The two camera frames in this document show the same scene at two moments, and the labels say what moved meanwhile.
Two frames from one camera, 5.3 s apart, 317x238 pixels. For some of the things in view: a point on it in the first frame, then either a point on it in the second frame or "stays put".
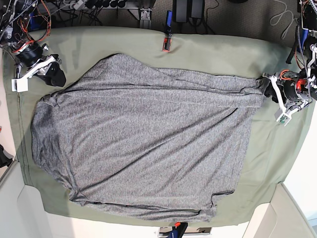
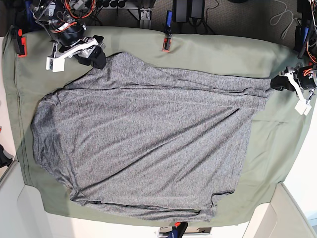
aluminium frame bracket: x=145 y=22 stays put
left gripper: x=34 y=57 to x=71 y=35
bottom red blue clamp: x=178 y=230 stays put
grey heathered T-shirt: x=122 y=135 stays put
